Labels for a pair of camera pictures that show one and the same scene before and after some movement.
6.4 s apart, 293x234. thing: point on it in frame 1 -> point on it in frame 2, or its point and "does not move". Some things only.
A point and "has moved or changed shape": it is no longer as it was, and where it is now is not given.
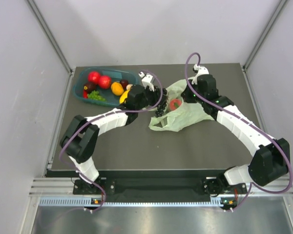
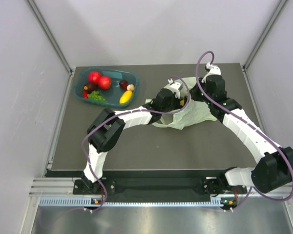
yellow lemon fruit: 124,96 does not move
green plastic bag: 174,120 has moved or changed shape
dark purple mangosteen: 89,87 does not move
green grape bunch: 94,95 does not move
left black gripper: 156,94 -> 177,101
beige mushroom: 128,86 does not move
